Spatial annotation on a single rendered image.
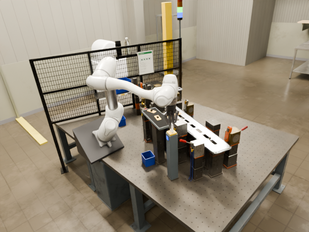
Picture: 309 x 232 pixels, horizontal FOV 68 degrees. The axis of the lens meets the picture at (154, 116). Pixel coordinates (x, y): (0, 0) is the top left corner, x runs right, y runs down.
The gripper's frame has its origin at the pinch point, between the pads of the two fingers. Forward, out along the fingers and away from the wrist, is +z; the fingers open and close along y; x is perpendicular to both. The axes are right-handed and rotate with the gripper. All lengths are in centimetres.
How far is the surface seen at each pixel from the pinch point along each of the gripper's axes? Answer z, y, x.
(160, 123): 2.9, -1.7, 15.5
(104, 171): 62, -49, 53
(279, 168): 88, 130, -7
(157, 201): 49, -23, -18
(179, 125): 8.0, 13.6, 12.2
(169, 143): 11.5, -3.5, -3.1
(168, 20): -59, 82, 154
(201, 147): 16.3, 18.5, -13.4
